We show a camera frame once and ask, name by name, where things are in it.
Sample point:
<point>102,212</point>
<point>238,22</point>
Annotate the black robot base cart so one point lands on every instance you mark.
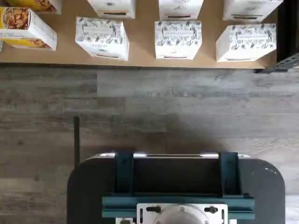
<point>88,186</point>

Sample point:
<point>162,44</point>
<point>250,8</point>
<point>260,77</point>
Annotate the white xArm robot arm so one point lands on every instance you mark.
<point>182,217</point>

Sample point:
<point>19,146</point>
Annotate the white floral print box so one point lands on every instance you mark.
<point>177,39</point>
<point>252,9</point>
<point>181,9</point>
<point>102,37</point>
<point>112,8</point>
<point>247,42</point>

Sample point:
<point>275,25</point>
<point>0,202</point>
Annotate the yellow purely elizabeth box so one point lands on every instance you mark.
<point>35,5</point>
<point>25,30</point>

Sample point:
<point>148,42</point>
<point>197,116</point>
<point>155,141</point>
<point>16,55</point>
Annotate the white patterned boxes group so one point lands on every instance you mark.
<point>140,63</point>

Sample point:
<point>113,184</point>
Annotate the thin black pole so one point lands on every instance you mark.
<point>76,140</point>

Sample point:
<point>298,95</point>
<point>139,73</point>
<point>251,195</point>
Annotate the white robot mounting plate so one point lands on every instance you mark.
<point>144,217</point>

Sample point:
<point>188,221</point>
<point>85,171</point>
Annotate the black metal shelving unit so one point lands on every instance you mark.
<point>287,35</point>

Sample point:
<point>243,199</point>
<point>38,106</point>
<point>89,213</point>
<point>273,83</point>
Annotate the teal metal frame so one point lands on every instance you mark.
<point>123,177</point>

